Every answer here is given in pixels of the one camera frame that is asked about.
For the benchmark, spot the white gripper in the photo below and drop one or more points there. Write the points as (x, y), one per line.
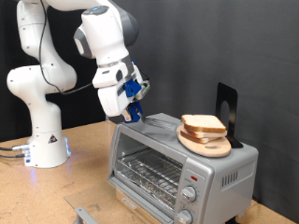
(110, 101)

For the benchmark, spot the spatula with blue grip block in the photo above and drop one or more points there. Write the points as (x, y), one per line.
(135, 113)

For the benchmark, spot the white bread slice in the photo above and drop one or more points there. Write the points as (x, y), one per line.
(202, 123)

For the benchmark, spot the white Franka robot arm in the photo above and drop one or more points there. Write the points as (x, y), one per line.
(43, 77)

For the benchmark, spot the brown-edged wooden toast slice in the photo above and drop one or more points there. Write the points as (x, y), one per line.
(194, 138)

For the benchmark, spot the pale wooden toast slice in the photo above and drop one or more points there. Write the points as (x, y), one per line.
(205, 134)

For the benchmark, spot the silver oven knob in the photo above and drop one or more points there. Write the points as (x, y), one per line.
(184, 217)
(189, 194)

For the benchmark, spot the wooden crate under oven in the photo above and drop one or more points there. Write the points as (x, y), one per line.
(137, 216)

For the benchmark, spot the silver toaster oven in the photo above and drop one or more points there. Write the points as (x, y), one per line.
(224, 199)

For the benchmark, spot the black backdrop curtain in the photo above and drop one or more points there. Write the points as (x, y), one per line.
(87, 118)

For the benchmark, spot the oval wooden cutting board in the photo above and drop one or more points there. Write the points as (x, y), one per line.
(211, 149)

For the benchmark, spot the dark grey backdrop panel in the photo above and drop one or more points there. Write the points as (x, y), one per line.
(202, 46)

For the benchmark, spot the black metal bookend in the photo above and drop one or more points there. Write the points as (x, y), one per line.
(232, 96)

